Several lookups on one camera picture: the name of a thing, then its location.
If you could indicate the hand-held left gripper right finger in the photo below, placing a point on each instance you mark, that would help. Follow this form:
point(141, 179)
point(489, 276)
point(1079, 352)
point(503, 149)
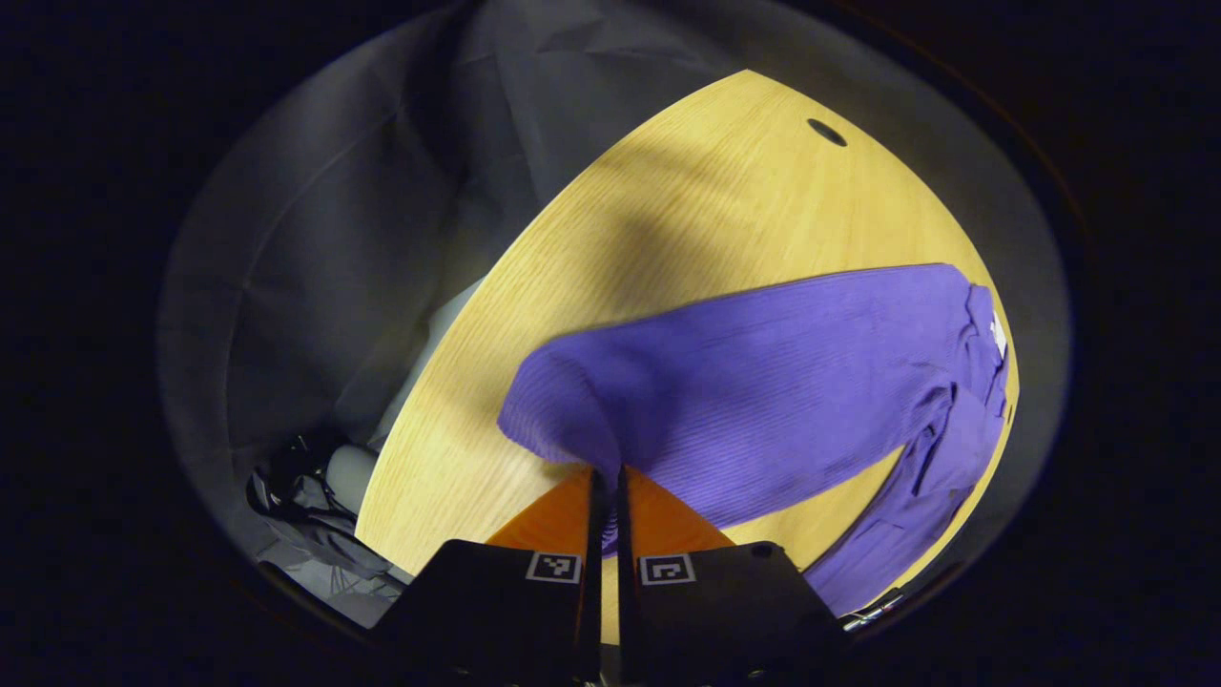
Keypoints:
point(627, 611)

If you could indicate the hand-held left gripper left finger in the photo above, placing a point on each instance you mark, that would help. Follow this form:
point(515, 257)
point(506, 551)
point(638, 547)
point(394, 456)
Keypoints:
point(592, 611)

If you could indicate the purple shirt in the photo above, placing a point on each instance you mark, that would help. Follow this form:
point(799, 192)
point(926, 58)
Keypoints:
point(763, 382)

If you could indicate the dark cloth bundle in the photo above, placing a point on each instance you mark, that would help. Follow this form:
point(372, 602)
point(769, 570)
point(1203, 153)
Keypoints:
point(305, 515)

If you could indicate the black backdrop cloth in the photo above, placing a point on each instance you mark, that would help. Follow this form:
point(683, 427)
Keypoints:
point(334, 239)

